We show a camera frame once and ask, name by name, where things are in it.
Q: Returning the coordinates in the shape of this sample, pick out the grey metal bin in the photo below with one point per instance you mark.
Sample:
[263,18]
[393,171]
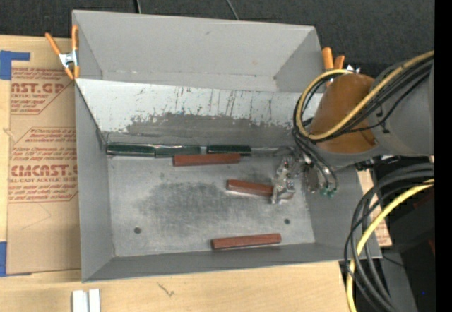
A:
[197,204]

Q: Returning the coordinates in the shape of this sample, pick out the dark green flat block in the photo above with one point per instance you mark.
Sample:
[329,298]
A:
[178,151]
[130,150]
[229,149]

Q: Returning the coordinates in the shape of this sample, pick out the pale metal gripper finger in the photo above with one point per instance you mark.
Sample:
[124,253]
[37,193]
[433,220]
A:
[282,194]
[283,173]

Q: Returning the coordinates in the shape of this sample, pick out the red-brown flat block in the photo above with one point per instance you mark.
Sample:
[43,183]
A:
[249,187]
[206,159]
[246,241]

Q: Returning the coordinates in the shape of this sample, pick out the brown cardboard board red print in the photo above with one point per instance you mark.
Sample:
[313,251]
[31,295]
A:
[39,197]

